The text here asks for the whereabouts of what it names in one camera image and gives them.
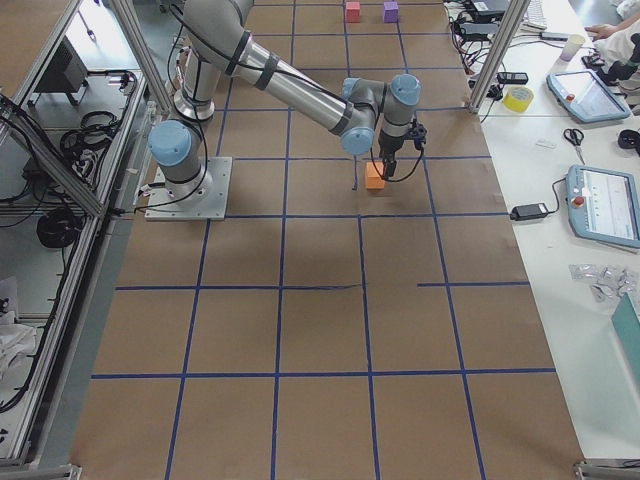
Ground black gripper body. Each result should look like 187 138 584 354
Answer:
378 133 404 162

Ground orange foam cube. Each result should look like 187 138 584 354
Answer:
365 161 386 191

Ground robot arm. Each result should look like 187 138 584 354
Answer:
169 1 427 183

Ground purple foam cube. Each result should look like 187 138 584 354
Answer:
382 1 399 23

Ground yellow tape roll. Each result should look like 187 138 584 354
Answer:
503 85 534 113

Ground red foam cube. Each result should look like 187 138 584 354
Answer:
344 1 361 23

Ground black power adapter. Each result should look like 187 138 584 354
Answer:
509 203 550 221

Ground teach pendant far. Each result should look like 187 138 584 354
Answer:
546 70 631 123

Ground teach pendant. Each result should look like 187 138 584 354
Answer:
565 165 639 249
546 70 631 123

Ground white paper cup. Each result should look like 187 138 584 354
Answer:
559 34 585 62

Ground teach pendant near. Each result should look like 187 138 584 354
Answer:
565 165 639 249

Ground aluminium frame post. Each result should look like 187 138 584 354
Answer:
467 0 530 114

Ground black handled scissors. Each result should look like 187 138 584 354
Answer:
563 128 586 165

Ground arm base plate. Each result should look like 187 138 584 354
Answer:
144 157 233 221

